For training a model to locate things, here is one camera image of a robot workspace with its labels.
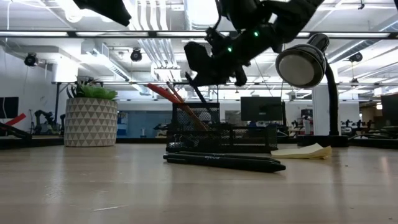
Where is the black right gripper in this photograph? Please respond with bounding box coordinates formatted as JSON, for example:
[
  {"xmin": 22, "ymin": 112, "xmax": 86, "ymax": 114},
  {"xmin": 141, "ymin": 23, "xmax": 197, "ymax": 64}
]
[{"xmin": 183, "ymin": 18, "xmax": 284, "ymax": 88}]

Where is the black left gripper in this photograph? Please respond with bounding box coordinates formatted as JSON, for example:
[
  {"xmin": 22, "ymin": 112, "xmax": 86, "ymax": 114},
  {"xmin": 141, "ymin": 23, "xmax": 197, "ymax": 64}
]
[{"xmin": 73, "ymin": 0, "xmax": 132, "ymax": 27}]

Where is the orange pencil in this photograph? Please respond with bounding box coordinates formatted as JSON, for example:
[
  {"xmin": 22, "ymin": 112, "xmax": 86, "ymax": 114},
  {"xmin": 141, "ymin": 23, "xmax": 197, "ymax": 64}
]
[
  {"xmin": 166, "ymin": 81, "xmax": 210, "ymax": 132},
  {"xmin": 169, "ymin": 90, "xmax": 208, "ymax": 131}
]

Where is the yellow sticky note pad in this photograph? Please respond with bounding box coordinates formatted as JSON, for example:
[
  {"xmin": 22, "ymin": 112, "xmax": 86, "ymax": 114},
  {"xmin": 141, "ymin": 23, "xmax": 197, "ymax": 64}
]
[{"xmin": 271, "ymin": 142, "xmax": 333, "ymax": 161}]

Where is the black mesh desk organizer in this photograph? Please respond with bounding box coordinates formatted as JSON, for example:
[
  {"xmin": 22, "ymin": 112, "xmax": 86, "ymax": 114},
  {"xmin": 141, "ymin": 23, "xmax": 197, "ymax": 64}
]
[{"xmin": 166, "ymin": 102, "xmax": 279, "ymax": 154}]

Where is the black ceiling spotlight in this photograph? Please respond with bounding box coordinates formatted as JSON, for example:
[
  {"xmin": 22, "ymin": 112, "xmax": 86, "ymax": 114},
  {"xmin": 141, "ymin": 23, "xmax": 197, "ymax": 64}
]
[
  {"xmin": 24, "ymin": 52, "xmax": 39, "ymax": 67},
  {"xmin": 348, "ymin": 52, "xmax": 364, "ymax": 64},
  {"xmin": 130, "ymin": 48, "xmax": 143, "ymax": 63}
]

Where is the black computer monitor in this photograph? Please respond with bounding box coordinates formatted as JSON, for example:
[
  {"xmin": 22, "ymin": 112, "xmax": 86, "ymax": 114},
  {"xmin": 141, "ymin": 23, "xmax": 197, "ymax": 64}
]
[
  {"xmin": 240, "ymin": 96, "xmax": 284, "ymax": 123},
  {"xmin": 381, "ymin": 93, "xmax": 398, "ymax": 127}
]

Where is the black gooseneck desk lamp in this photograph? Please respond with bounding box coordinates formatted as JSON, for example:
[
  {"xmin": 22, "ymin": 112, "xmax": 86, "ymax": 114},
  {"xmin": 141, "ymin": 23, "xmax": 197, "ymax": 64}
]
[{"xmin": 275, "ymin": 33, "xmax": 349, "ymax": 148}]

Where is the green succulent plant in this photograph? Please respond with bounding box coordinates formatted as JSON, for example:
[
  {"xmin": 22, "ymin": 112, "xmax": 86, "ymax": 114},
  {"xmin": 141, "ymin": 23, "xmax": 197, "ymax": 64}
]
[{"xmin": 67, "ymin": 77, "xmax": 118, "ymax": 101}]

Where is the white triangle-pattern plant pot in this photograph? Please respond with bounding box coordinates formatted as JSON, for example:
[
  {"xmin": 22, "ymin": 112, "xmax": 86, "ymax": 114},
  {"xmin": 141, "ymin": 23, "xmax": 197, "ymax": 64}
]
[{"xmin": 63, "ymin": 98, "xmax": 118, "ymax": 148}]

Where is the red bar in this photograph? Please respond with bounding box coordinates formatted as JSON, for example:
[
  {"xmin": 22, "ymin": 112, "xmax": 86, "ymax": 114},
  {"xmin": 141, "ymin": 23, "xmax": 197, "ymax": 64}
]
[{"xmin": 0, "ymin": 113, "xmax": 27, "ymax": 127}]

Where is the black wall screen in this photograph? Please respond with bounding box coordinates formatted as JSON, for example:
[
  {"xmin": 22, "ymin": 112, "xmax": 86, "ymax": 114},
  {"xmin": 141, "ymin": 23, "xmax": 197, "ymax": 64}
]
[{"xmin": 0, "ymin": 96, "xmax": 19, "ymax": 119}]

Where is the black table frame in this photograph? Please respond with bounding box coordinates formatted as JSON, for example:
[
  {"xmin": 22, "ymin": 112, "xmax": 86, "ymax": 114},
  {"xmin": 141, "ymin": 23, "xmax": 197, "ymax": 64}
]
[{"xmin": 0, "ymin": 135, "xmax": 398, "ymax": 151}]

